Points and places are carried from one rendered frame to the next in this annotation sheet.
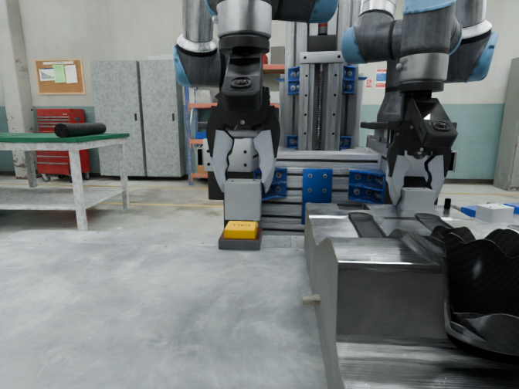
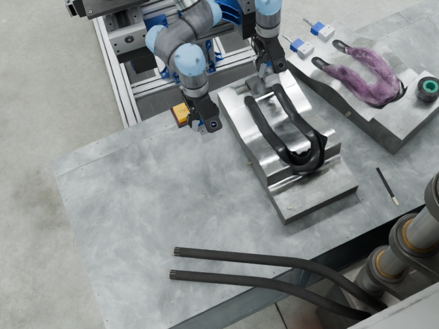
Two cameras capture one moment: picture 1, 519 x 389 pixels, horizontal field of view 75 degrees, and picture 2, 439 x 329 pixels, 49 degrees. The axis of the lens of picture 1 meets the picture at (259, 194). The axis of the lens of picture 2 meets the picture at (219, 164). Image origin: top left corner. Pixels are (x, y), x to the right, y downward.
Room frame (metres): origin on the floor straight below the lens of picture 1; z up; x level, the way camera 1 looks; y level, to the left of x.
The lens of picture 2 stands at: (-0.25, 0.26, 2.29)
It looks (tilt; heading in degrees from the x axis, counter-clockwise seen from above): 65 degrees down; 340
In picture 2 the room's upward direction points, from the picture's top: 10 degrees counter-clockwise
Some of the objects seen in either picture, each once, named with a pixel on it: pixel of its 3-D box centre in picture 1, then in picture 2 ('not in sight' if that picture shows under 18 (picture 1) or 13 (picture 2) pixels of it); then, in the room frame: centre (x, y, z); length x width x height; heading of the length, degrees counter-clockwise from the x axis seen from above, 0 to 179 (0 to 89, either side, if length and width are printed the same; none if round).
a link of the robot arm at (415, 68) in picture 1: (420, 71); (267, 25); (0.61, -0.27, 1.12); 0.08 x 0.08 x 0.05
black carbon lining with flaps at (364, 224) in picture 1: (439, 229); (285, 125); (0.38, -0.21, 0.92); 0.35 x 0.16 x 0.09; 176
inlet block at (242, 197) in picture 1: (246, 192); (200, 121); (0.53, 0.02, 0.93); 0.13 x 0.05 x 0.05; 176
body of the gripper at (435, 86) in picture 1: (415, 120); (266, 40); (0.62, -0.28, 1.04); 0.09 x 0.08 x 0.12; 176
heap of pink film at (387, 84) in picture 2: not in sight; (364, 72); (0.43, -0.56, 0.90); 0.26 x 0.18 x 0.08; 13
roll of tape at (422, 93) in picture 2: not in sight; (428, 89); (0.25, -0.67, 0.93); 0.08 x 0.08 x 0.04
